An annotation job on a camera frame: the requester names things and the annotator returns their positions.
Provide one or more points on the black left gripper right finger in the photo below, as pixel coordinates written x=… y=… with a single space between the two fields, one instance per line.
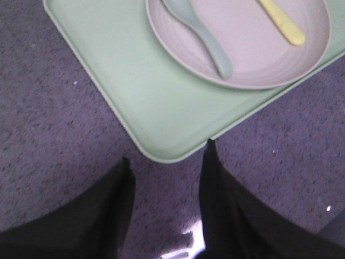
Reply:
x=236 y=224

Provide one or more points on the light green serving tray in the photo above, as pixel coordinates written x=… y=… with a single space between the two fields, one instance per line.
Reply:
x=168 y=113

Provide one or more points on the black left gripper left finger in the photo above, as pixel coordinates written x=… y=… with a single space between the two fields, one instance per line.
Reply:
x=94 y=225

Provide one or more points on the yellow plastic fork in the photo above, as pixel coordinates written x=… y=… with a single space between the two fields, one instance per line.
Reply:
x=291 y=32

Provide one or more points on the pale green spoon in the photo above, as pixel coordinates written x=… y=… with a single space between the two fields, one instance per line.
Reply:
x=184 y=12

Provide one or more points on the beige round plate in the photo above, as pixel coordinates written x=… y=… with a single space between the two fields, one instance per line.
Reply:
x=260 y=55

